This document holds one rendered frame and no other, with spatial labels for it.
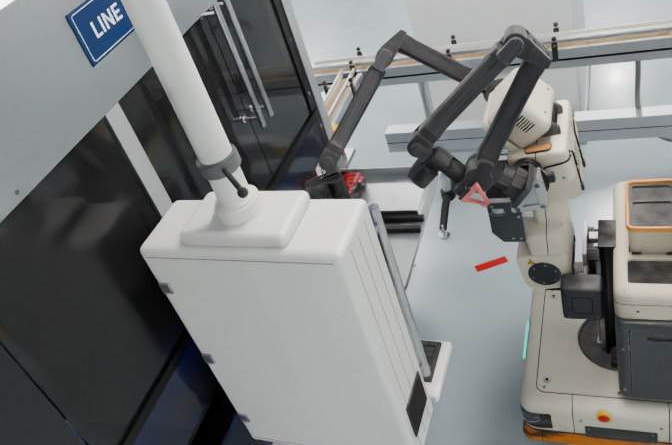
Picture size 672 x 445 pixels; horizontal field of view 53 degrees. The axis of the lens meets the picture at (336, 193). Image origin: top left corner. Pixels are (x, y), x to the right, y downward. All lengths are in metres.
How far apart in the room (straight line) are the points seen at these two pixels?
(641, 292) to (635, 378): 0.39
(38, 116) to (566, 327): 2.03
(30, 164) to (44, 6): 0.32
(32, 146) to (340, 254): 0.63
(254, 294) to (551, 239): 1.07
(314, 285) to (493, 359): 1.75
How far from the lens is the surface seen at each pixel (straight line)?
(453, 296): 3.32
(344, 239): 1.34
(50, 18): 1.52
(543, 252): 2.27
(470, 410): 2.91
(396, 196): 2.51
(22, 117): 1.43
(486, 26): 3.78
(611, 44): 3.11
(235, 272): 1.46
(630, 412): 2.56
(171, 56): 1.25
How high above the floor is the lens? 2.38
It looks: 35 degrees down
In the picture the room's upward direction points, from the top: 20 degrees counter-clockwise
